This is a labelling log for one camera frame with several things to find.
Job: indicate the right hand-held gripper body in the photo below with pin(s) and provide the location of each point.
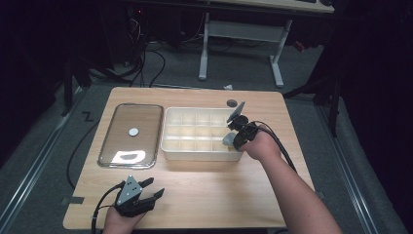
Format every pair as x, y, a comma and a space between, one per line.
245, 128

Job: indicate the black tape strip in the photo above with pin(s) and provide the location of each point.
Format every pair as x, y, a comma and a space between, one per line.
73, 200

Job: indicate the black stand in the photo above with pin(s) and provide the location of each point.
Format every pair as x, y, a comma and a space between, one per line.
69, 87
324, 94

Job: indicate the white-framed desk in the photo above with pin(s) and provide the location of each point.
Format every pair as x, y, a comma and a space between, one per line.
243, 31

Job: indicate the white paper scrap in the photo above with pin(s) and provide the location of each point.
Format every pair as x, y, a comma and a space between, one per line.
228, 87

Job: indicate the person's right hand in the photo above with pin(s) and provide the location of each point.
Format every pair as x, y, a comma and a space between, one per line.
263, 146

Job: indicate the metal floor rail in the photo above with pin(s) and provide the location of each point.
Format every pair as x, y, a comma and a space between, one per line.
347, 169
35, 152

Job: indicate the transparent lid with metal rim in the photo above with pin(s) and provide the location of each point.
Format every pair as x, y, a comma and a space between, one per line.
130, 143

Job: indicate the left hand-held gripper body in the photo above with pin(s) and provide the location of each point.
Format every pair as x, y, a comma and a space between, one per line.
131, 198

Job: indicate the white divided storage box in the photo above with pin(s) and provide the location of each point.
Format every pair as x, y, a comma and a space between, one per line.
195, 136

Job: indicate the grey sock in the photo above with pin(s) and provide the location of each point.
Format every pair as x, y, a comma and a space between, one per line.
229, 138

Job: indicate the person's left hand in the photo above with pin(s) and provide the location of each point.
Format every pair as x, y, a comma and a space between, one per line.
118, 224

